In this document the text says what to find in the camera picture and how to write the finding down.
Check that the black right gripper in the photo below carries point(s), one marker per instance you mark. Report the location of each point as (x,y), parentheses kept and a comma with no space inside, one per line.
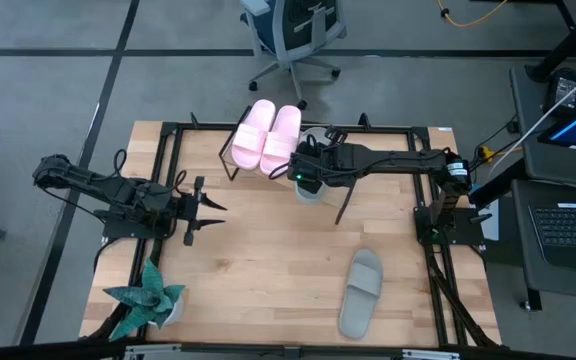
(318,165)

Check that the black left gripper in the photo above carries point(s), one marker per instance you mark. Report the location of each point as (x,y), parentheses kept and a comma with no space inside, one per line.
(190,210)

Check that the grey foam slide sandal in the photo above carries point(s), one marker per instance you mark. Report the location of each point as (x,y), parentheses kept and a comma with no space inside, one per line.
(362,300)
(310,194)

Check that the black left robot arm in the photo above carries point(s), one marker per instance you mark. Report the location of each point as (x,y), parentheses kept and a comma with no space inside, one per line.
(118,192)

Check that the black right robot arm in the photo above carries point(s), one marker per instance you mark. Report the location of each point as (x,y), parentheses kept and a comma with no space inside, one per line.
(398,159)

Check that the green plant in white pot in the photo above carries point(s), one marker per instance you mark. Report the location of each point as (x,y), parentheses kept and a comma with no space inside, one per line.
(150,302)

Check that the grey mesh office chair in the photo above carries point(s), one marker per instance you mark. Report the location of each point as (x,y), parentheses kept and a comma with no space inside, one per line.
(298,30)

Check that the yellow plug connector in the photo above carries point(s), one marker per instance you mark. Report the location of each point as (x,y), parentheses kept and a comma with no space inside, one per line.
(488,153)

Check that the white paper sheet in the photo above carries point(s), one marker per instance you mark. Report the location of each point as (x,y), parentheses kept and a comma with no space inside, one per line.
(493,227)

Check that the black power adapter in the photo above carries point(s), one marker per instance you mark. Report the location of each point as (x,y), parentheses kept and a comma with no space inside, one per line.
(563,90)

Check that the black laptop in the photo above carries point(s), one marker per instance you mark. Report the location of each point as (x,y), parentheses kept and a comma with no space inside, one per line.
(568,230)

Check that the black desk leg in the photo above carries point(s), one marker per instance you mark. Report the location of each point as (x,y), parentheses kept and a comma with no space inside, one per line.
(568,45)

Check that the black side desk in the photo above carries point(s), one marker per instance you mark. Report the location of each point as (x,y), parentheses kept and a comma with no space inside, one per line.
(568,286)

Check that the black aluminium table frame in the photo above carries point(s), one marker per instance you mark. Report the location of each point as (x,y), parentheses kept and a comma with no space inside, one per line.
(393,129)

